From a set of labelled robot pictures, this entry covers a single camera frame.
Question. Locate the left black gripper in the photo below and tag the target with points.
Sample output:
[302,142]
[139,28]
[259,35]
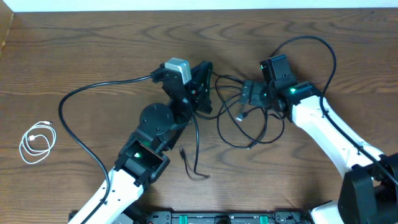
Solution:
[198,94]

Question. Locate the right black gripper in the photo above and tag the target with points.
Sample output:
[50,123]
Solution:
[254,99]

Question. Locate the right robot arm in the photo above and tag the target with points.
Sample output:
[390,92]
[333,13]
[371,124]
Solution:
[369,189]

